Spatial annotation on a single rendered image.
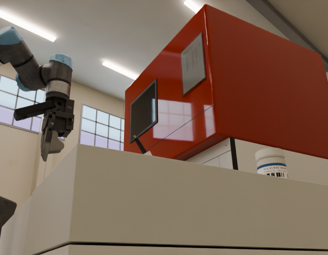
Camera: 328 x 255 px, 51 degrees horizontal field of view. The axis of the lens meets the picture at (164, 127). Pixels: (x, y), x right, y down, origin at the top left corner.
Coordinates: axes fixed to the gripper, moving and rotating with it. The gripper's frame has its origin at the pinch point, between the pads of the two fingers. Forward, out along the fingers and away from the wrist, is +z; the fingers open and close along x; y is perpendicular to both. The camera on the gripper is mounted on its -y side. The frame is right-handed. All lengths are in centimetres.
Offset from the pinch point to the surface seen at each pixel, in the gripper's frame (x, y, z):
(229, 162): -14, 58, -3
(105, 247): -50, 1, 29
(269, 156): -44, 45, 7
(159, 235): -50, 10, 27
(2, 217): 446, 34, -54
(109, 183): -50, 1, 20
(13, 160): 667, 58, -211
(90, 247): -50, -1, 29
